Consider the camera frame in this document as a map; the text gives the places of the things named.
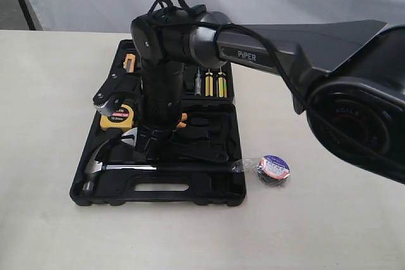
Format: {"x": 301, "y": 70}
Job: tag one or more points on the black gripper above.
{"x": 155, "y": 134}

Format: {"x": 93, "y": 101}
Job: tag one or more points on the adjustable wrench black handle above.
{"x": 200, "y": 151}

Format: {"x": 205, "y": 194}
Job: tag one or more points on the claw hammer black handle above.
{"x": 97, "y": 163}

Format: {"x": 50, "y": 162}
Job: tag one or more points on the black electrical tape roll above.
{"x": 269, "y": 169}

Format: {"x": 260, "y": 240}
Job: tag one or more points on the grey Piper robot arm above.
{"x": 348, "y": 78}

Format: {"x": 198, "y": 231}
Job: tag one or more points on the black plastic tool case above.
{"x": 210, "y": 119}

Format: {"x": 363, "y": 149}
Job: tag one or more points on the yellow tape measure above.
{"x": 122, "y": 118}

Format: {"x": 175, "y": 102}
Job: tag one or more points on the orange utility knife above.
{"x": 129, "y": 63}

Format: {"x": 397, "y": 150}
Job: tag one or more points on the yellow black screwdriver left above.
{"x": 209, "y": 83}

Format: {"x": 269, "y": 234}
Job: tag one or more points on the yellow black screwdriver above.
{"x": 209, "y": 83}
{"x": 221, "y": 84}

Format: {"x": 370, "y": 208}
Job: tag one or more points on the yellow black screwdriver right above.
{"x": 221, "y": 84}

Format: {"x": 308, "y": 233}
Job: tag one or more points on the orange handled pliers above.
{"x": 182, "y": 123}

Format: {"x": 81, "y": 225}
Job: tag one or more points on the clear handled tester screwdriver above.
{"x": 197, "y": 83}

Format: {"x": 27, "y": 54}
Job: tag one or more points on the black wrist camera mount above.
{"x": 118, "y": 87}

